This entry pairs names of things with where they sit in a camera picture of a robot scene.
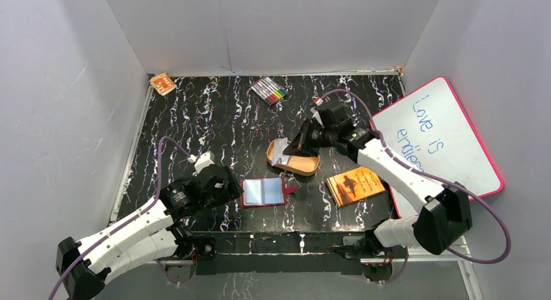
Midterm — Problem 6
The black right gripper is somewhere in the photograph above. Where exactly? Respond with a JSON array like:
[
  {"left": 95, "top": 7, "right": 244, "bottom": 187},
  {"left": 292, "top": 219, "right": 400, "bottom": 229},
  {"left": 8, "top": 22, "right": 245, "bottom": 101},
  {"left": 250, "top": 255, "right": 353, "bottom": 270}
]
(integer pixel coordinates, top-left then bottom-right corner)
[{"left": 283, "top": 119, "right": 336, "bottom": 158}]

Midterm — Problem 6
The yellow oval tray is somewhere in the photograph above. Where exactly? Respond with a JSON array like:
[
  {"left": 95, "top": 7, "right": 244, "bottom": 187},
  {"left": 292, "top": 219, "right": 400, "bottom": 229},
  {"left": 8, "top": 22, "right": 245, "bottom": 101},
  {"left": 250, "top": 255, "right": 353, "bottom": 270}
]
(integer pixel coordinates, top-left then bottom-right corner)
[{"left": 266, "top": 138, "right": 321, "bottom": 177}]

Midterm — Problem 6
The red leather card holder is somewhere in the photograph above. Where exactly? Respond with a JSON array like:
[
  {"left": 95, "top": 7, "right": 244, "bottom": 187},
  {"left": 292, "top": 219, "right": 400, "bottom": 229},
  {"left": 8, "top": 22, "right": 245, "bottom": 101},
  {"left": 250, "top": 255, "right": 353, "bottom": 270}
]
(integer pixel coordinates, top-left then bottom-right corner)
[{"left": 240, "top": 177, "right": 296, "bottom": 208}]

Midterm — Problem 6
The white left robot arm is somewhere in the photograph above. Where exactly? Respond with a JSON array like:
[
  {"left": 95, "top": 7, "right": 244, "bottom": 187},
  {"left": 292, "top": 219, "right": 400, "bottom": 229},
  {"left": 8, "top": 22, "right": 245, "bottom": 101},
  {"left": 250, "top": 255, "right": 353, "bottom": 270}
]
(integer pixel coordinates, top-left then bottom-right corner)
[{"left": 56, "top": 164, "right": 243, "bottom": 299}]

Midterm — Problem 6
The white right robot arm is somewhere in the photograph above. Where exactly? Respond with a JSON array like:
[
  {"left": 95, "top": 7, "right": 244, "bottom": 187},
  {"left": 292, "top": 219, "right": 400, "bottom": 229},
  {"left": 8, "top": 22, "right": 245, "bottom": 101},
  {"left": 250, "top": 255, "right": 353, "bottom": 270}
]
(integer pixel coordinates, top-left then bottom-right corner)
[{"left": 283, "top": 101, "right": 472, "bottom": 257}]

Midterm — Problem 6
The silver VIP card stack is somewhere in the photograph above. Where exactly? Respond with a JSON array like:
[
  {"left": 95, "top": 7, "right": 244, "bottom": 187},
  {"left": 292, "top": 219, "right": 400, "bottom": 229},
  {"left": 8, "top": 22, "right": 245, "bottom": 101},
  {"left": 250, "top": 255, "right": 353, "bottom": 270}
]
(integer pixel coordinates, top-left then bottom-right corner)
[{"left": 271, "top": 138, "right": 290, "bottom": 166}]

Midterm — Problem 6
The small orange card box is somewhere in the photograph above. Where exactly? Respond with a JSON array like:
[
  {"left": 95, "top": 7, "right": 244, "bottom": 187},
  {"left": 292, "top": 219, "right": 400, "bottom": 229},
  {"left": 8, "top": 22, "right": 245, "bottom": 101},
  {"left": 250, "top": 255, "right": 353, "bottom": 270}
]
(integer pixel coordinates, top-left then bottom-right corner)
[{"left": 149, "top": 73, "right": 176, "bottom": 95}]

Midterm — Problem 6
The pack of coloured markers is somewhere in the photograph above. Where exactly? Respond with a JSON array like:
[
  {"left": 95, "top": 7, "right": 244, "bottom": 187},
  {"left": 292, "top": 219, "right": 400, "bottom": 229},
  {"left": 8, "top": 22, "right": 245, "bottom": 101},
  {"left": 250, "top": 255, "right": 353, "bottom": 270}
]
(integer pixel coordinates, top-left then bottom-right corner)
[{"left": 250, "top": 77, "right": 288, "bottom": 106}]

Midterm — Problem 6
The orange paperback book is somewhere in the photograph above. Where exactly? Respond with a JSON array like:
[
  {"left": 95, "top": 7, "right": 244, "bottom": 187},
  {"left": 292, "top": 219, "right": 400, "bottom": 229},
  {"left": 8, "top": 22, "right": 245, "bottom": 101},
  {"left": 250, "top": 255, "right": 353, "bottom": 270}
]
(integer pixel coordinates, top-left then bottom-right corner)
[{"left": 326, "top": 166, "right": 386, "bottom": 207}]

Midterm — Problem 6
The pink framed whiteboard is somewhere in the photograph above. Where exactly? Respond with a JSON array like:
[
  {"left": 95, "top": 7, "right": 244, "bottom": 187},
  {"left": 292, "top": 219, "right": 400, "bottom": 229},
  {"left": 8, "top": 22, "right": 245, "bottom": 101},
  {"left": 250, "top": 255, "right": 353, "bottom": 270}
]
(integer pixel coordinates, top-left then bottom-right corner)
[{"left": 374, "top": 77, "right": 504, "bottom": 197}]

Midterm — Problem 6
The black aluminium base frame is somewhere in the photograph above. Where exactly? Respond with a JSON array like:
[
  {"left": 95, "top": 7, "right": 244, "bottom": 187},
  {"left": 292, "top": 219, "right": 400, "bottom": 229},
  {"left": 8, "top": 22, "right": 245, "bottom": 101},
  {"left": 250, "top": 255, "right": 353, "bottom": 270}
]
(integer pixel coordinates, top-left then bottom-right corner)
[{"left": 86, "top": 231, "right": 474, "bottom": 284}]

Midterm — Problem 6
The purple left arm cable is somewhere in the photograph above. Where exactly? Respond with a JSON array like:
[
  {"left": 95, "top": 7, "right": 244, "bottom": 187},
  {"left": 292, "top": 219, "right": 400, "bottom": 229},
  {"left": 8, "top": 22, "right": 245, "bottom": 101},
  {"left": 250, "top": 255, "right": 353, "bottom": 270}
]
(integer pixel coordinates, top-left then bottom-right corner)
[{"left": 47, "top": 136, "right": 192, "bottom": 300}]

